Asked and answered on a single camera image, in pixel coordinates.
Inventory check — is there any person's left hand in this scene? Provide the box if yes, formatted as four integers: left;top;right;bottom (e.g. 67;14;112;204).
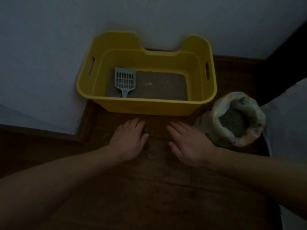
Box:
107;117;150;164

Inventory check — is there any person's right hand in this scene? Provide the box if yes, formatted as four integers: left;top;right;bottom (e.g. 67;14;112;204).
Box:
166;121;218;168

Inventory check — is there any person's right forearm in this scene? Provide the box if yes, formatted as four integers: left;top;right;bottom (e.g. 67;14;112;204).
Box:
207;146;307;215

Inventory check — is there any person's left forearm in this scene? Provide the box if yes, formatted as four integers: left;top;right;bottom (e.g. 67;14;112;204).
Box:
0;145;126;230

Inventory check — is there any yellow plastic litter box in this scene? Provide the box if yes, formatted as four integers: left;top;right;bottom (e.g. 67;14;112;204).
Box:
76;31;218;117

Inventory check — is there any grey cat litter layer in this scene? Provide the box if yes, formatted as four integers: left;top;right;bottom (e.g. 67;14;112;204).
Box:
106;70;189;101

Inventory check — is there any light blue litter scoop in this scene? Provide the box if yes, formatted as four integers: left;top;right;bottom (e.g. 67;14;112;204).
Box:
114;67;136;98

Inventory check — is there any grey litter inside bag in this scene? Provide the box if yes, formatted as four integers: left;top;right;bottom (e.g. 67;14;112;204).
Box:
219;108;245;137

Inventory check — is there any white rolled-down litter bag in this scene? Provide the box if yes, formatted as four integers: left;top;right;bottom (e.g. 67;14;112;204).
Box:
193;91;266;148

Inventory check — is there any white bedding cloth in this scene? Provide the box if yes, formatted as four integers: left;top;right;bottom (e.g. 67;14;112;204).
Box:
260;77;307;230

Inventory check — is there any dark furniture piece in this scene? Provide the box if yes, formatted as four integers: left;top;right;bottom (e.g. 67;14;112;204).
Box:
254;21;307;106

